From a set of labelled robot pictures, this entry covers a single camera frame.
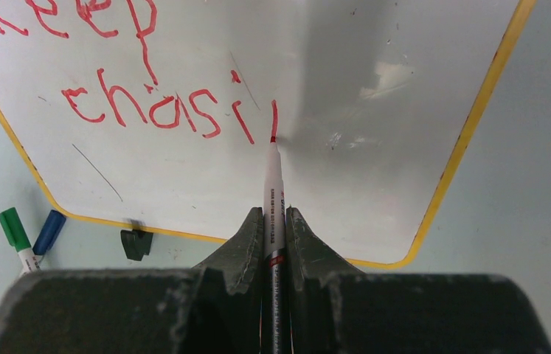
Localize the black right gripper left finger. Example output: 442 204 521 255
0 207 263 353

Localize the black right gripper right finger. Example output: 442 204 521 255
286 207 551 353

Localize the red marker pen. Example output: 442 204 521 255
261 136 292 353

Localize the whiteboard with orange frame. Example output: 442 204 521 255
0 1 535 268

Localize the green marker pen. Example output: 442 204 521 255
0 207 41 274

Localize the left whiteboard foot black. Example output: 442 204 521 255
120 219 153 261

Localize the blue marker pen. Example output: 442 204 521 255
32 209 66 256

